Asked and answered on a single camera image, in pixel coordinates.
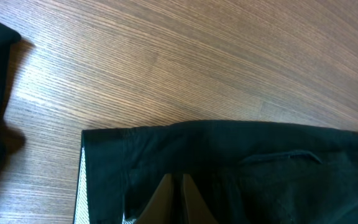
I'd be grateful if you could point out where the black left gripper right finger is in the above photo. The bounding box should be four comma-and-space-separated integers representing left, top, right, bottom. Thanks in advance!
181, 174, 218, 224

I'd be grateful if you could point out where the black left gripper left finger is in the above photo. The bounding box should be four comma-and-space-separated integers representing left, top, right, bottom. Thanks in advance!
135, 174, 174, 224

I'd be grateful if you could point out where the black shorts white lining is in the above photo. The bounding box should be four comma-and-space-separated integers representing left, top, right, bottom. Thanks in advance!
74, 120, 358, 223

